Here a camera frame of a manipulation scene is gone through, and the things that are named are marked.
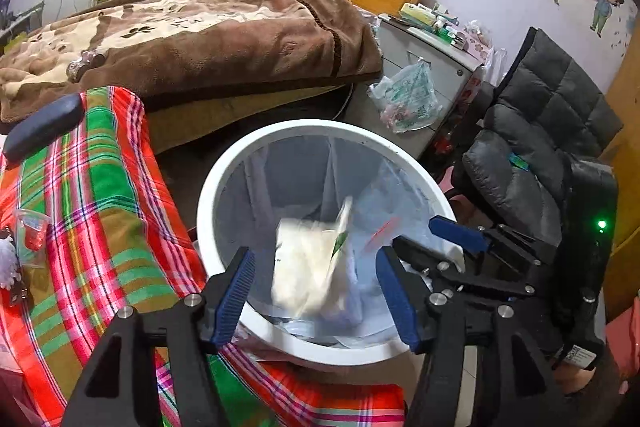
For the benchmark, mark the printed clear plastic bag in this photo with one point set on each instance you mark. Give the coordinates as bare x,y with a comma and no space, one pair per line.
410,92

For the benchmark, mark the person's right forearm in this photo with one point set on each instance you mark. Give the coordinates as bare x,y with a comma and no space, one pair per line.
575,382

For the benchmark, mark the clear bin liner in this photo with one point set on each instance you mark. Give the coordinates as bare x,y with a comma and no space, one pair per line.
300,167

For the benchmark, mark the white round trash bin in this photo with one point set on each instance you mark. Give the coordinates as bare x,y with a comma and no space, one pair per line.
215,187

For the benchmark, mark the green white box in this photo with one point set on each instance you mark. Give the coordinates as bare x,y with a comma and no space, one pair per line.
417,11

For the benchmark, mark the red green plaid cloth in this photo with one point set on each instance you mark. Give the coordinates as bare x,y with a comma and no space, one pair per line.
100,187

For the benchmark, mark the clear plastic cup red label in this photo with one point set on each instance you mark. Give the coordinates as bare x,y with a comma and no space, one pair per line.
32,232

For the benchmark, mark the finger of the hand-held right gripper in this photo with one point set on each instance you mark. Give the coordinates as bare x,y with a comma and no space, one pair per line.
457,234
420,257

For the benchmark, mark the grey bedside cabinet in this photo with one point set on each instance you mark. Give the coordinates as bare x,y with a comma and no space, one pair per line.
440,57

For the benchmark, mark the pink floral bag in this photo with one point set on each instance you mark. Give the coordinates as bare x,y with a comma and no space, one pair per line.
482,44

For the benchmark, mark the grey padded chair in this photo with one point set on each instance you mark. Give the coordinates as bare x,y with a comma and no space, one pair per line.
550,107

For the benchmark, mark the red silver toy car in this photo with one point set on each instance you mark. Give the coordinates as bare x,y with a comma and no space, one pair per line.
85,64

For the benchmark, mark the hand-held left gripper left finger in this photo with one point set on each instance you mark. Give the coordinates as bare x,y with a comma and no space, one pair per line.
230,294

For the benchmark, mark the white plastic bag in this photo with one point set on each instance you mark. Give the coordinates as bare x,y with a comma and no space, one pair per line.
310,267

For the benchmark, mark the pink cloth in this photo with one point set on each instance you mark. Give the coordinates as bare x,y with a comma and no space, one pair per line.
622,347

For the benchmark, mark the dark blue glasses case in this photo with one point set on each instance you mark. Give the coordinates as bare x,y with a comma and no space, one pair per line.
40,127

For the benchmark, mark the white fuzzy toy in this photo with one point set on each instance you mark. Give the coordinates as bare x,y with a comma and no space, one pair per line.
6,262

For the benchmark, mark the brown cream fleece blanket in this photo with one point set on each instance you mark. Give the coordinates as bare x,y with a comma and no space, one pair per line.
225,37

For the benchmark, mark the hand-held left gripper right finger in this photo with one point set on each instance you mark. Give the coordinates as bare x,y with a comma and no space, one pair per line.
400,302

